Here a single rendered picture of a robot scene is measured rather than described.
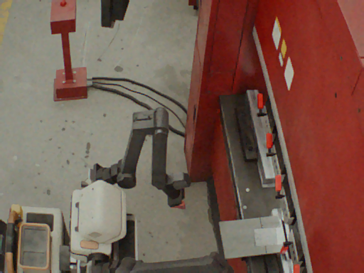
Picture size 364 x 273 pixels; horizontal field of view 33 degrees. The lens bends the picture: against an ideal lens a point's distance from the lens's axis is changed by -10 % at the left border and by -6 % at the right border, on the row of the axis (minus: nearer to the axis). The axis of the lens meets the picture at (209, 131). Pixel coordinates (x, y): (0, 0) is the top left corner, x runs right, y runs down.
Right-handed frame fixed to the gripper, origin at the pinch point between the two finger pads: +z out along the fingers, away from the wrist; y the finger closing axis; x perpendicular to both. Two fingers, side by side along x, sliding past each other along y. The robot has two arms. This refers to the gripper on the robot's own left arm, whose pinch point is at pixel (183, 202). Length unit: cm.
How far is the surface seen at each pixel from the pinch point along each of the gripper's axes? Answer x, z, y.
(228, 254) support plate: -16.5, 8.0, -25.9
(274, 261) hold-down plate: -31.4, 26.2, -25.8
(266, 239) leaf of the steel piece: -31.5, 15.4, -19.2
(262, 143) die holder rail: -32.6, 19.5, 32.1
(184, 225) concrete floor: 39, 92, 37
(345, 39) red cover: -91, -95, -16
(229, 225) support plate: -17.4, 8.4, -11.7
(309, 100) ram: -70, -53, -3
